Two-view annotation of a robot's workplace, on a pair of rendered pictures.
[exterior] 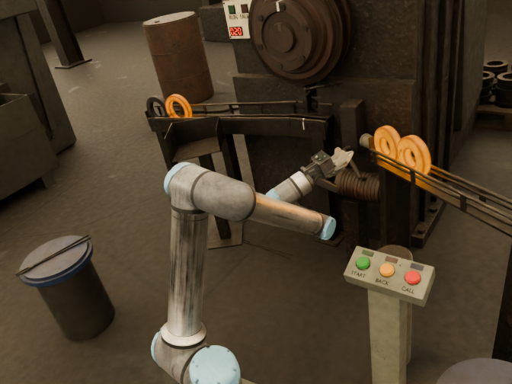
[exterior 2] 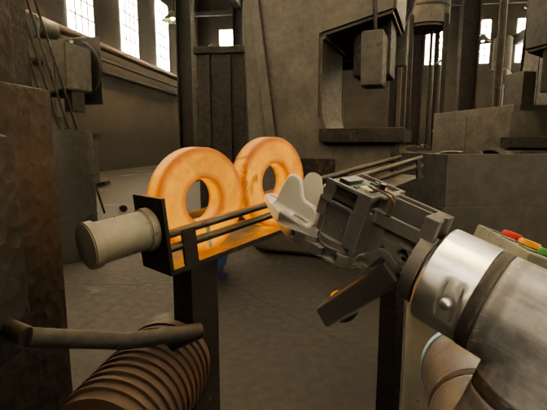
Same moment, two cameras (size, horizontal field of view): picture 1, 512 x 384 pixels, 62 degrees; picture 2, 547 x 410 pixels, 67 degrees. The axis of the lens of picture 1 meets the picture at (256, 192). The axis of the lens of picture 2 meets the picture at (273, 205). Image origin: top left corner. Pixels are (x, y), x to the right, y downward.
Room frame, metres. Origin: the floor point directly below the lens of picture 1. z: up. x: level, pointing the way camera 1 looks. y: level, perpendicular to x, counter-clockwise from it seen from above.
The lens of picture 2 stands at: (1.74, 0.03, 0.79)
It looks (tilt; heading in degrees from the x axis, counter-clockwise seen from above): 8 degrees down; 236
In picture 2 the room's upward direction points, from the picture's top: straight up
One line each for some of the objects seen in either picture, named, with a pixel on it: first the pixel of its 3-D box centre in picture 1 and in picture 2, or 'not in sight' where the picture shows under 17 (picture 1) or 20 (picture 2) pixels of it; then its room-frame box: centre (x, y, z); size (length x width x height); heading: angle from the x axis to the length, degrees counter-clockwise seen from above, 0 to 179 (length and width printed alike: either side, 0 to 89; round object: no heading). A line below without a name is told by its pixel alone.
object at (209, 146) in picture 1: (208, 186); not in sight; (2.09, 0.25, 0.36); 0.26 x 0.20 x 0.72; 83
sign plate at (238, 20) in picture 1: (247, 18); not in sight; (2.24, -0.13, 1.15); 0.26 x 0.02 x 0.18; 48
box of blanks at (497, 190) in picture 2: not in sight; (486, 211); (-0.65, -1.29, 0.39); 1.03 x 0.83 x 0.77; 153
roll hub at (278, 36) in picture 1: (284, 36); not in sight; (1.86, -0.25, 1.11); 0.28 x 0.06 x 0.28; 48
